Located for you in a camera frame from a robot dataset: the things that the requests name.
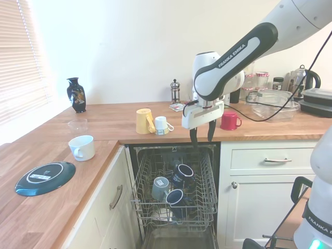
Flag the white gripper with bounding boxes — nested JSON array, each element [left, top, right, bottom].
[[181, 100, 225, 150]]

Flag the navy mug with white rim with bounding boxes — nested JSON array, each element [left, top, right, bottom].
[[165, 188, 194, 219]]

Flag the red mug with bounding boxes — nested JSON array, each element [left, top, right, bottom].
[[220, 111, 243, 131]]

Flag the navy mug with white print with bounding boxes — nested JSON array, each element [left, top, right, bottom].
[[171, 163, 197, 189]]

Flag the yellow mug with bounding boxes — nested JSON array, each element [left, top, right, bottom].
[[135, 108, 156, 135]]

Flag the grey mug with label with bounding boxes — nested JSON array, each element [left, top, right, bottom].
[[151, 176, 170, 202]]

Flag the built-in dishwasher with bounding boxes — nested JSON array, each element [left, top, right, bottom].
[[128, 142, 222, 249]]

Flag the red and white card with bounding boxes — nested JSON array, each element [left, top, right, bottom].
[[169, 102, 186, 113]]

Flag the small white cup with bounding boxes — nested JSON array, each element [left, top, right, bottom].
[[155, 116, 174, 136]]

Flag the black shaker bottle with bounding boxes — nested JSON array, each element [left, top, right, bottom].
[[229, 89, 241, 104]]

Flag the glass French press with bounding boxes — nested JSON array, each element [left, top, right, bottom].
[[170, 78, 181, 104]]

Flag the white drawer front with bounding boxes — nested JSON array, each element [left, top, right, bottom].
[[229, 147, 316, 177]]

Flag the jar with red gingham lid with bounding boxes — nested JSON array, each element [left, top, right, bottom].
[[255, 72, 269, 90], [244, 74, 257, 90], [241, 88, 254, 101]]

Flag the clear glass baking dish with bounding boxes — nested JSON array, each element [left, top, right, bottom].
[[245, 89, 301, 123]]

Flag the white dish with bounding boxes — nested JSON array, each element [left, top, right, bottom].
[[151, 206, 173, 222]]

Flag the coffee jar with dark lid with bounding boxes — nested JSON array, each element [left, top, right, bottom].
[[272, 77, 285, 91]]

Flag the white cabinet door with knob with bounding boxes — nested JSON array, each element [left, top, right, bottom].
[[229, 178, 313, 246]]

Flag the black metal stand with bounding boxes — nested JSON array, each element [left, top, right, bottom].
[[242, 176, 315, 249]]

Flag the black food container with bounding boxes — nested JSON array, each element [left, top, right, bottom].
[[298, 99, 332, 118], [300, 88, 332, 103]]

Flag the wide white cup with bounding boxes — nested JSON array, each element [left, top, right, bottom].
[[68, 135, 96, 162]]

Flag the cream cabinet door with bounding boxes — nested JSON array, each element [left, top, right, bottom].
[[56, 145, 143, 249]]

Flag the black decorated vase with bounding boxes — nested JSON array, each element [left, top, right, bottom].
[[66, 77, 87, 114]]

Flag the dark teal plate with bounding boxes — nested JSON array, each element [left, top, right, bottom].
[[15, 161, 77, 197]]

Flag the white window blind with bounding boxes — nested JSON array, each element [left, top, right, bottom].
[[0, 0, 57, 128]]

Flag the wire dishwasher rack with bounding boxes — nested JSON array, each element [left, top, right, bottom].
[[130, 148, 218, 232]]

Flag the steel drawer handle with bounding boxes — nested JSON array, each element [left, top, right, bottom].
[[264, 157, 293, 164]]

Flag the steel cabinet door handle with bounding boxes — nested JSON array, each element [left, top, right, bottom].
[[109, 184, 123, 211]]

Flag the steel kettle with black handle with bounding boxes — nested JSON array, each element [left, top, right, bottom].
[[289, 64, 323, 99]]

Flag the black cable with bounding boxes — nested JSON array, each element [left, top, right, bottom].
[[183, 27, 332, 122]]

